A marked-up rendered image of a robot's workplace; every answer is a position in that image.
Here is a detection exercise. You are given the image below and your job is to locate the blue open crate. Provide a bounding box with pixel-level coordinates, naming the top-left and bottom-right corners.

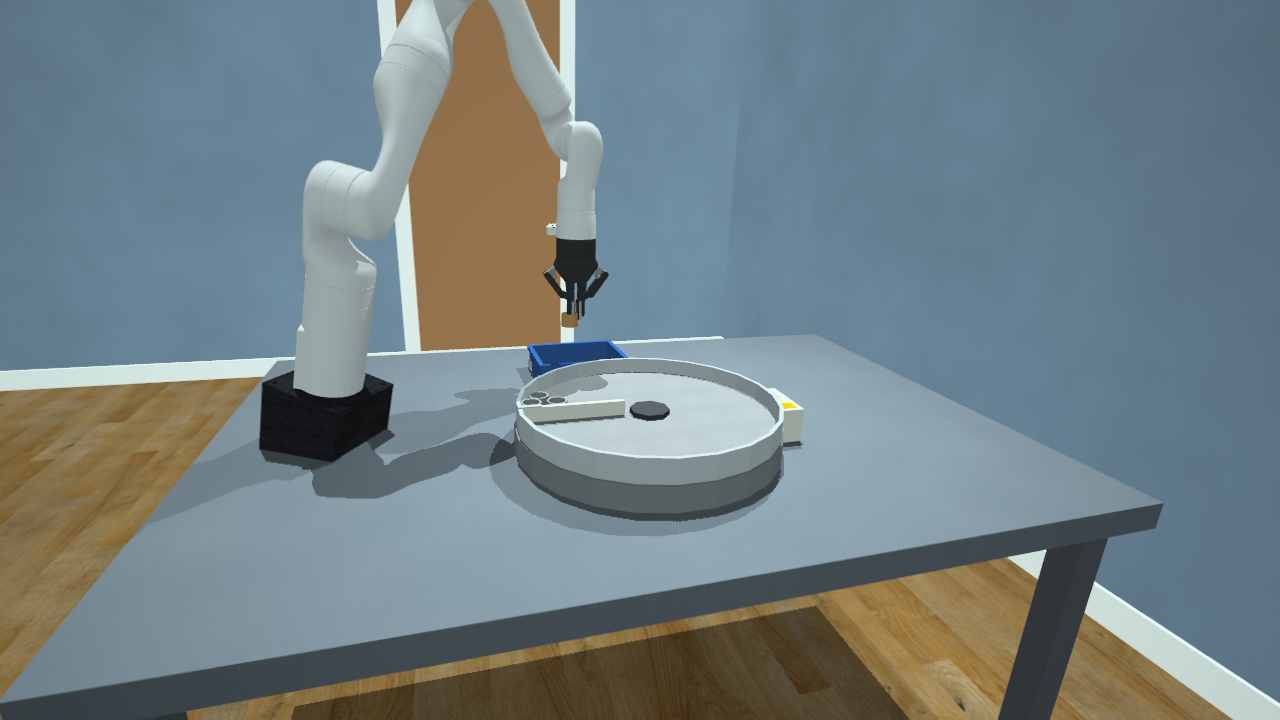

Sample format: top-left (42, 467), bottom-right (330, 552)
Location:
top-left (527, 340), bottom-right (627, 377)

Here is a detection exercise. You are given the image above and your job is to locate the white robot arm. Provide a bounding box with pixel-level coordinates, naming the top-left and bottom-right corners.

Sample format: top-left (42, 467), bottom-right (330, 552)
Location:
top-left (293, 0), bottom-right (603, 398)

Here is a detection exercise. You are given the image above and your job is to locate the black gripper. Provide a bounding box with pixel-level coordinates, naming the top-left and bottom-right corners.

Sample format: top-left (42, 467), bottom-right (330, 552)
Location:
top-left (543, 237), bottom-right (609, 320)

